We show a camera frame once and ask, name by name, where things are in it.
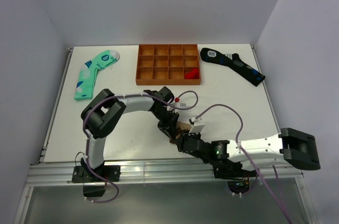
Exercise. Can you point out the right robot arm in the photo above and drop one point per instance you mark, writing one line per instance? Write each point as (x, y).
(291, 146)

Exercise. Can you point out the mint green sock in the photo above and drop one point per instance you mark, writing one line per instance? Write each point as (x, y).
(89, 71)

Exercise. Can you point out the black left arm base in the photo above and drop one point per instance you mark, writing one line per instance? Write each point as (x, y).
(81, 174)

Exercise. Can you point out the brown argyle sock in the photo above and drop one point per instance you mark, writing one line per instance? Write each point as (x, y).
(180, 127)

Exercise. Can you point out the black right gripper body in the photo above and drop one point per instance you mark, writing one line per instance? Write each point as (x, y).
(185, 135)

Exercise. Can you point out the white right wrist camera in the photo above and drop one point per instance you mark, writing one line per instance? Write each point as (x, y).
(197, 125)

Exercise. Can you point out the orange compartment tray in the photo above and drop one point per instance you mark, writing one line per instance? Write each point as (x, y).
(166, 64)

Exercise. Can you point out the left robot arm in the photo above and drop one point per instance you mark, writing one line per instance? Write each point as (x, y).
(104, 112)

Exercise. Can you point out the black blue sock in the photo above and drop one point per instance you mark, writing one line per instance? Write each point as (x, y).
(232, 61)

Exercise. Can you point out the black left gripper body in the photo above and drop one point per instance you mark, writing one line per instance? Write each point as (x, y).
(166, 118)

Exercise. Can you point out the aluminium frame rail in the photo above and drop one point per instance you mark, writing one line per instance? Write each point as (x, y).
(131, 172)

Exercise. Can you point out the red rolled sock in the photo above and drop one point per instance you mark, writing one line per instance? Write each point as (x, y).
(193, 74)

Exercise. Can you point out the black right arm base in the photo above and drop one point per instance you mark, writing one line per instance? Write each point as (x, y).
(239, 181)

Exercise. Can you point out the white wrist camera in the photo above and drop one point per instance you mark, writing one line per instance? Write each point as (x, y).
(197, 125)
(180, 105)

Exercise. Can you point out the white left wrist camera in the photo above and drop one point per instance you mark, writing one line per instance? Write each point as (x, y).
(180, 105)

